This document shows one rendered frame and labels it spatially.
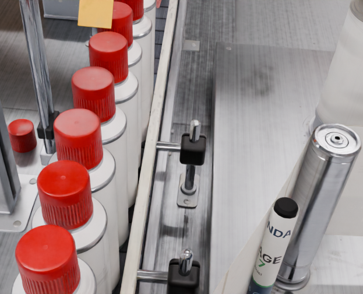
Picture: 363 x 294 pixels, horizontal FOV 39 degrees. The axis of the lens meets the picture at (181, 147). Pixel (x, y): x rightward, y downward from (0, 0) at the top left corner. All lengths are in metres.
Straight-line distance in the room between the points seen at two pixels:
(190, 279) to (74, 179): 0.19
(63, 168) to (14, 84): 0.50
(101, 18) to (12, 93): 0.37
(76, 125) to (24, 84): 0.47
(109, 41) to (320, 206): 0.22
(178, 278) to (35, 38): 0.26
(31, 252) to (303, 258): 0.27
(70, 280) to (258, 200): 0.33
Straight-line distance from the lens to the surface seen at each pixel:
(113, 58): 0.44
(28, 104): 0.79
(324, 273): 0.56
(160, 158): 0.63
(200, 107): 0.78
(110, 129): 0.42
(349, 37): 0.59
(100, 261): 0.38
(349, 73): 0.61
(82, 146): 0.36
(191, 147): 0.59
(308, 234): 0.47
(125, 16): 0.48
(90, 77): 0.41
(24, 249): 0.30
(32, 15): 0.51
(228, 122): 0.68
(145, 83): 0.58
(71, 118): 0.37
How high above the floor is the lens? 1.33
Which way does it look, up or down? 44 degrees down
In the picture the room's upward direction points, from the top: 5 degrees clockwise
